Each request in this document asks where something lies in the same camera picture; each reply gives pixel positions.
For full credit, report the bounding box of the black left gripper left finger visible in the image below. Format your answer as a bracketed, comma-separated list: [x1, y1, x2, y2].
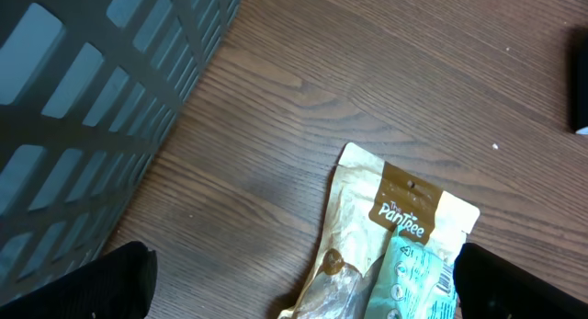
[1, 241, 157, 319]

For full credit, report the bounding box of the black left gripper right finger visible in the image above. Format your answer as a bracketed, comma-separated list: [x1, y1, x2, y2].
[453, 243, 587, 319]

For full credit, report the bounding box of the brown Pantree snack pouch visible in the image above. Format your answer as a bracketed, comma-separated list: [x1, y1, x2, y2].
[280, 142, 480, 318]

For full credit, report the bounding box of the white barcode scanner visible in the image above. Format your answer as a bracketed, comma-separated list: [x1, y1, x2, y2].
[568, 28, 587, 136]

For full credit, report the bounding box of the grey plastic mesh basket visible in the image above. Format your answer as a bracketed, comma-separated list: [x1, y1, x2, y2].
[1, 0, 241, 303]

